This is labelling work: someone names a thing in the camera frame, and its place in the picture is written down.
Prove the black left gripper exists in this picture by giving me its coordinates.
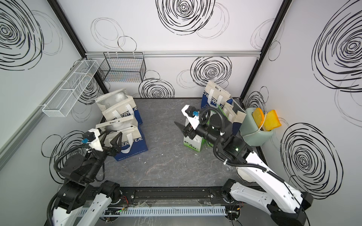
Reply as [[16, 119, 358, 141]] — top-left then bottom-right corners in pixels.
[[86, 132, 122, 183]]

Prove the green white bag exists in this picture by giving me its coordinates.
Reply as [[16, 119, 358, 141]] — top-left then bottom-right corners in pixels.
[[183, 119, 205, 152], [205, 106, 225, 122]]

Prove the blue beige bag first row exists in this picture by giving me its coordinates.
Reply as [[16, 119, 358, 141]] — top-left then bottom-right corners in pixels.
[[95, 88, 143, 125]]

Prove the blue beige bag back row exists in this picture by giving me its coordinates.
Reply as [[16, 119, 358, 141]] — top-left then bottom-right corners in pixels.
[[201, 81, 233, 109]]

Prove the blue beige takeout bag front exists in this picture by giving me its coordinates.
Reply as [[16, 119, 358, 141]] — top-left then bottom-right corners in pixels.
[[223, 101, 247, 135]]

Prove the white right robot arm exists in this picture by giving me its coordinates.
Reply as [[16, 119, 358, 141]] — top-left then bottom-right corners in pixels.
[[175, 105, 314, 226]]

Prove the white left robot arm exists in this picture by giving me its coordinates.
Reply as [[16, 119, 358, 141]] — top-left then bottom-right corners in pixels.
[[46, 129, 124, 226]]

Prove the white scalloped plate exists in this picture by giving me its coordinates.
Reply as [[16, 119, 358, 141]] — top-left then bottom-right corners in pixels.
[[237, 168, 254, 183]]

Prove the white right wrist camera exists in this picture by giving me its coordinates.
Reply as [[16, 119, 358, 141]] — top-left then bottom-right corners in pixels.
[[182, 105, 200, 130]]

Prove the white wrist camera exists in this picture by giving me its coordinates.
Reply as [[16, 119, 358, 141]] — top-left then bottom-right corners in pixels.
[[182, 105, 200, 130], [82, 129, 103, 152]]

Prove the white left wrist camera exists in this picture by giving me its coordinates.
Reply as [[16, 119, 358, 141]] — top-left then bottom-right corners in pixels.
[[82, 129, 103, 152]]

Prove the white wire shelf basket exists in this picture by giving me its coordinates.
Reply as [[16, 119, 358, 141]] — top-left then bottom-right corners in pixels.
[[42, 60, 99, 117]]

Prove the black wire basket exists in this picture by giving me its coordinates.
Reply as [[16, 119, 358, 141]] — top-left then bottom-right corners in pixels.
[[99, 52, 146, 83]]

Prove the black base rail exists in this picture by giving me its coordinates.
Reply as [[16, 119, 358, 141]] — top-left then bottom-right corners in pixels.
[[120, 186, 237, 205]]

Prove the aluminium wall rail back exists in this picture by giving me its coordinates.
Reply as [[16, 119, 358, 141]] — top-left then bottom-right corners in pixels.
[[85, 50, 261, 58]]

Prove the aluminium wall rail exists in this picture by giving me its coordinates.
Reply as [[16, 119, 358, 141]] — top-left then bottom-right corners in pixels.
[[1, 57, 86, 170], [85, 50, 261, 58]]

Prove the grey slotted cable duct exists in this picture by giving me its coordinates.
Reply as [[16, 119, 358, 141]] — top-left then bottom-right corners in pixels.
[[76, 206, 227, 218]]

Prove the aluminium wall rail left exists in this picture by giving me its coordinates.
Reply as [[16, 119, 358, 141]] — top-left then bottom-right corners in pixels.
[[1, 57, 86, 170]]

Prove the black corner frame post left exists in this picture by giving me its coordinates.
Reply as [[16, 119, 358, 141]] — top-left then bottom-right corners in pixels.
[[47, 0, 109, 94]]

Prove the black corner frame post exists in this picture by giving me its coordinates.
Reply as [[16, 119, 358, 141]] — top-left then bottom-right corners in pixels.
[[47, 0, 109, 94], [239, 0, 292, 102]]

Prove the black corner frame post right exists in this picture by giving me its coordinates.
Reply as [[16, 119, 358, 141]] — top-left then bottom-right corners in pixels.
[[239, 0, 292, 102]]

